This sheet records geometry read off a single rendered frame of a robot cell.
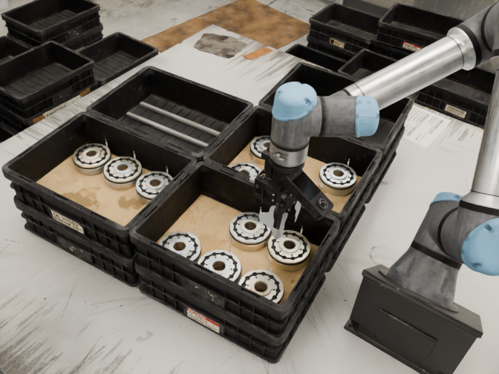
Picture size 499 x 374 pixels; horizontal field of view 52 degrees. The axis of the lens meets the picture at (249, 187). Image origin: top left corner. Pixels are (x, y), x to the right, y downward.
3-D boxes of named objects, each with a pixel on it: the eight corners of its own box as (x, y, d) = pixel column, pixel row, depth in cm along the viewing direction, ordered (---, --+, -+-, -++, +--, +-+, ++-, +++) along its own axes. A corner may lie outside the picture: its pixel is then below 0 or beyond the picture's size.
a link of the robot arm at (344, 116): (363, 96, 103) (309, 96, 102) (382, 93, 92) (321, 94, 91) (362, 135, 104) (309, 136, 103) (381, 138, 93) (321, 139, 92)
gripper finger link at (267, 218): (259, 228, 116) (267, 195, 111) (281, 241, 114) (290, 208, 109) (251, 234, 114) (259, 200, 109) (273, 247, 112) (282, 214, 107)
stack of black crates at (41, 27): (78, 62, 313) (62, -11, 282) (113, 79, 301) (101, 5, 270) (21, 90, 289) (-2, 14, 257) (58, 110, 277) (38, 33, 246)
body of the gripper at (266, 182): (272, 179, 115) (277, 137, 106) (305, 197, 111) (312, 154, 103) (252, 199, 110) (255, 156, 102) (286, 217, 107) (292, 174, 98)
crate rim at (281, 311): (341, 225, 122) (342, 219, 121) (284, 320, 103) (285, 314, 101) (200, 165, 136) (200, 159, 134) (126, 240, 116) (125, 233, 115)
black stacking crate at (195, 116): (252, 135, 161) (255, 105, 154) (200, 191, 142) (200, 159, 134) (151, 96, 174) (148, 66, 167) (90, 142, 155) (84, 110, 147)
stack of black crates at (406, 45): (445, 95, 306) (472, 21, 274) (424, 122, 285) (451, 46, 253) (380, 70, 322) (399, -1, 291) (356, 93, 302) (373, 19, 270)
